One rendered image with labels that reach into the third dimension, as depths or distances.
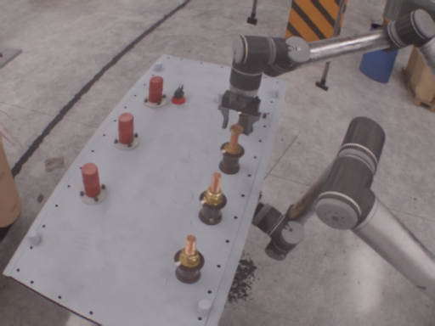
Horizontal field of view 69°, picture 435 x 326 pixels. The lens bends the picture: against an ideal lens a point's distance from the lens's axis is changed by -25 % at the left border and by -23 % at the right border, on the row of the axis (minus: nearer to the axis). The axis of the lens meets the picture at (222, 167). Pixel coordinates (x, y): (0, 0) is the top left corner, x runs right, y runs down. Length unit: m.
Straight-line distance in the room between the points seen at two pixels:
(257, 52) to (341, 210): 0.57
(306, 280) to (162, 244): 1.83
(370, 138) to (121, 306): 0.95
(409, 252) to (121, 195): 1.08
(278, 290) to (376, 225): 1.84
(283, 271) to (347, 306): 0.65
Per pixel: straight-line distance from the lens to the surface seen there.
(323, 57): 1.59
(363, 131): 1.23
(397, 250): 1.24
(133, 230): 1.39
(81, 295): 1.26
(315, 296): 2.97
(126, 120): 1.62
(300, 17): 6.35
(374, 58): 6.10
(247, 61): 1.28
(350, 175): 1.12
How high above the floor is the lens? 2.47
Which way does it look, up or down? 43 degrees down
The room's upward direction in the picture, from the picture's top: 10 degrees clockwise
